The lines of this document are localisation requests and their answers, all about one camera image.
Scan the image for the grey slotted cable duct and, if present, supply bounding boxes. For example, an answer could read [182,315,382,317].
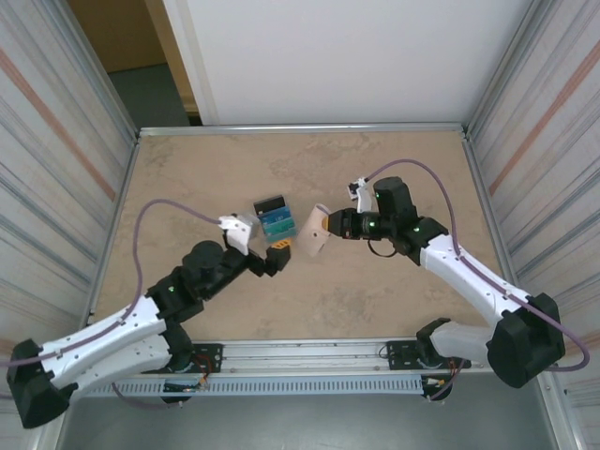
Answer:
[77,373,426,398]

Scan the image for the silver linear base rail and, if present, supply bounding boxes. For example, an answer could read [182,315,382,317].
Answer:
[194,337,423,376]

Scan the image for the teal AION chip card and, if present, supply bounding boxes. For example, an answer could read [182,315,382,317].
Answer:
[262,220,297,241]

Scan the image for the thin black cable loop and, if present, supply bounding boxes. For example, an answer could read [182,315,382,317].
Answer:
[367,237,398,260]

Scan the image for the bright blue chip card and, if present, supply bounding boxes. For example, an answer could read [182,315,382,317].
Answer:
[258,209,293,227]

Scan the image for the aluminium frame post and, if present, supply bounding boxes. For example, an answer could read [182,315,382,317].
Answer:
[466,0,549,130]
[49,0,140,137]

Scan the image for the brown wooden door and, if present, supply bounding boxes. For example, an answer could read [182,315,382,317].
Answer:
[67,0,203,127]

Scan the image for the black plastic card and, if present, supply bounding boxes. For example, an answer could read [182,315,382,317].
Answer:
[253,193,288,215]

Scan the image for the purple cable loop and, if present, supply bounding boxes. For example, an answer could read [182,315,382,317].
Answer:
[110,382,185,410]
[427,359,460,403]

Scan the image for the white door frame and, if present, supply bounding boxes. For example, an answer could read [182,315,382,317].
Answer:
[161,0,221,127]

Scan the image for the aluminium table frame rail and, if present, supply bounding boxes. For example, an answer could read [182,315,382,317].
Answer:
[461,130,524,313]
[137,122,470,140]
[83,133,143,329]

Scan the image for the translucent corrugated side panel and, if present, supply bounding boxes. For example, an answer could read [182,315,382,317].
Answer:
[468,0,600,450]
[0,0,137,450]

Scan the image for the small electronics board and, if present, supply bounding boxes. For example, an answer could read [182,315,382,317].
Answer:
[162,380,208,393]

